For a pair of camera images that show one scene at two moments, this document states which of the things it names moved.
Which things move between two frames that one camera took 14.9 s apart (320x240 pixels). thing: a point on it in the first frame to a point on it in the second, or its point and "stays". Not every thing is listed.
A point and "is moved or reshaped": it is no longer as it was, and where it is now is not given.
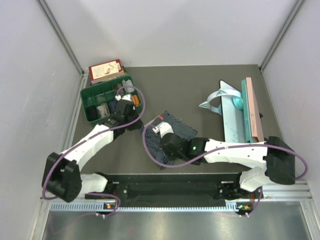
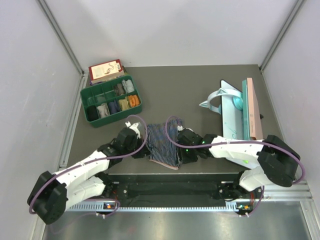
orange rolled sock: [136, 100] stays
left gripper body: [135, 126] to [136, 143]
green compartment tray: [98, 100] stays
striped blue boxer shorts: [178, 128] is moved or reshaped
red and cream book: [105, 71] stays
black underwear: [92, 113] stays
